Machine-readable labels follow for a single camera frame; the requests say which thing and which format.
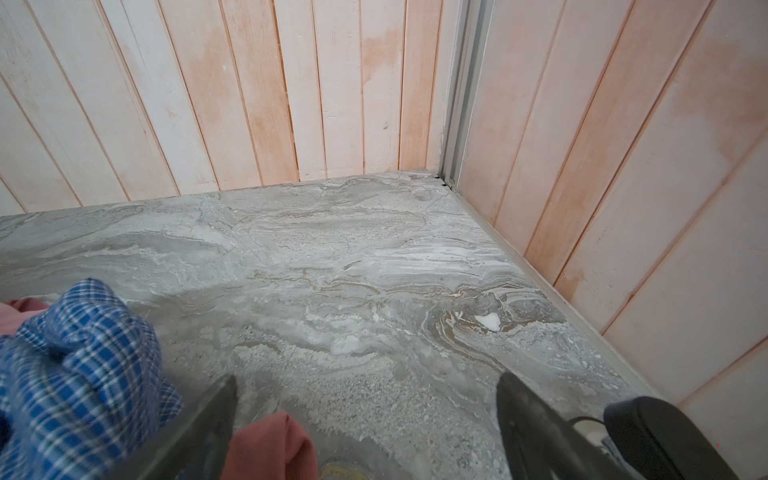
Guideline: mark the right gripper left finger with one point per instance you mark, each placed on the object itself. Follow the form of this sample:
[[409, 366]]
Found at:
[[193, 445]]

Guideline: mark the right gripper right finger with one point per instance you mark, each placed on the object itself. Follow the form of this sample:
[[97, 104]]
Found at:
[[539, 444]]

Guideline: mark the maroon cloth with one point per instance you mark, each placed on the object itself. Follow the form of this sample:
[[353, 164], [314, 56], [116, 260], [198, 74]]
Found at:
[[276, 447]]

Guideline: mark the blue checkered cloth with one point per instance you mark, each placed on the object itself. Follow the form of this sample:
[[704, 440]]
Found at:
[[82, 387]]

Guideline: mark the pink cloth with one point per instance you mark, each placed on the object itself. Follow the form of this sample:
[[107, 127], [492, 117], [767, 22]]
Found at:
[[16, 312]]

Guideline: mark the black grey stapler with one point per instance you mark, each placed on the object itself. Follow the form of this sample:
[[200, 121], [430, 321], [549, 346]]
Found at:
[[649, 438]]

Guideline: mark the aluminium frame rail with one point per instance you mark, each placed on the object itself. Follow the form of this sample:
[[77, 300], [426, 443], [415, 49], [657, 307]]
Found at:
[[474, 26]]

